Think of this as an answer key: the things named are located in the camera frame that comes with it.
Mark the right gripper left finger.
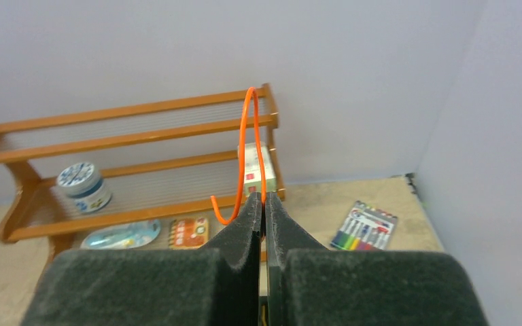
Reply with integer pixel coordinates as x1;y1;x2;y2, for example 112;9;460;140
22;194;262;325

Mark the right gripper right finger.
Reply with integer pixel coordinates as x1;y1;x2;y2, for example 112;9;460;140
264;194;487;325

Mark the orange cable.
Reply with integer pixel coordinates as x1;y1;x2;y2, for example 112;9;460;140
210;86;268;226

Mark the orange spiral notebook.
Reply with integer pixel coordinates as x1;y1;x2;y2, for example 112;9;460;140
169;217;210;250

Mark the coloured marker set pack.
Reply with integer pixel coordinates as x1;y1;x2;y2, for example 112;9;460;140
330;200;398;251

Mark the blue correction tape package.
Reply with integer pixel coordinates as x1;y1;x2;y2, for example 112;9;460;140
80;219;161;250

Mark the white red box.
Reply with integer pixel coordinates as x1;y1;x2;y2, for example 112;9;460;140
237;142;278;199

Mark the wooden three-tier shelf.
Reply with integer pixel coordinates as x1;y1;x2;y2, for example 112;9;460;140
0;82;287;263

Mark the blue white jar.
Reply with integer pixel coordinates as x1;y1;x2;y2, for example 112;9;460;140
56;162;112;214

